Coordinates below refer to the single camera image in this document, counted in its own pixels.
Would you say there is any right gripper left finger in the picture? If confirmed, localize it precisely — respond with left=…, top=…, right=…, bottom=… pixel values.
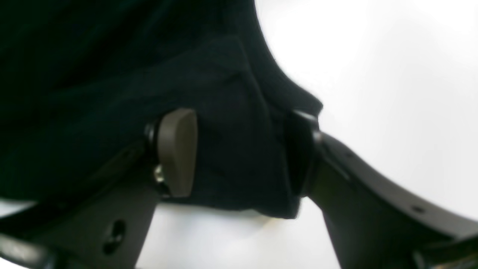
left=1, top=108, right=198, bottom=269

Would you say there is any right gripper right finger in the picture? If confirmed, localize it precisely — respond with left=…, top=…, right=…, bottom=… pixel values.
left=287, top=111, right=478, bottom=269

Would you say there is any plain black T-shirt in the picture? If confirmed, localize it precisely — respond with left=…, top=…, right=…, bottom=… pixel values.
left=0, top=0, right=322, bottom=219

